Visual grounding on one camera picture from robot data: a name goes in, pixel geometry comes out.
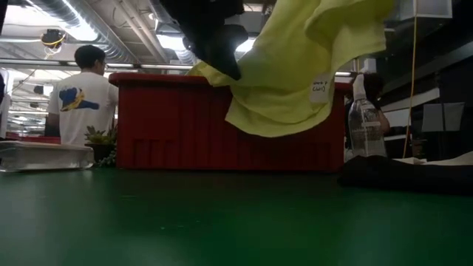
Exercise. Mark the grey flat panel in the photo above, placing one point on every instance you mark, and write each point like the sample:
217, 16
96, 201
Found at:
443, 116

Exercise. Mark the narrow silver ventilation duct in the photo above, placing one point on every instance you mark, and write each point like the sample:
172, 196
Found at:
181, 51

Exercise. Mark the white tote bag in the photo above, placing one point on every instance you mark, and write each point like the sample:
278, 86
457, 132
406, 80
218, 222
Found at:
454, 159

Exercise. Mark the black garment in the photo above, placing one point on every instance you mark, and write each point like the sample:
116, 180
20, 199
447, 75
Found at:
406, 173

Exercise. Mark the clear spray bottle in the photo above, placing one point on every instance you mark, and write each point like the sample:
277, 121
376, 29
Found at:
364, 125

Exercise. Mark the clear box with orange label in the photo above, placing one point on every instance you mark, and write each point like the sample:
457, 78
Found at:
44, 155

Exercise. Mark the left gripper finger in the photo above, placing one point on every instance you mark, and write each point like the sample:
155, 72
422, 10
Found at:
232, 64
216, 61

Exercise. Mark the red plastic laundry bin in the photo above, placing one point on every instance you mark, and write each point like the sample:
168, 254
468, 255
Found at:
166, 122

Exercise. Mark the red background bin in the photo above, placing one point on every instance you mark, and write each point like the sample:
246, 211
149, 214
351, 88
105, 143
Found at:
33, 139

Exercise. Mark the small potted succulent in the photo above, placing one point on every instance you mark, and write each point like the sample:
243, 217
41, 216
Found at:
99, 142

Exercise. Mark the yellow T-shirt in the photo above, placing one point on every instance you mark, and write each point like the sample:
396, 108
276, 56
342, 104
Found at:
288, 74

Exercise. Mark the wide silver ventilation duct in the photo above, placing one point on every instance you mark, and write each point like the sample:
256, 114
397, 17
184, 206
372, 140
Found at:
92, 33

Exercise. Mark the long ceiling light strip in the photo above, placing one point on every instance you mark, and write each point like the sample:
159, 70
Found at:
162, 67

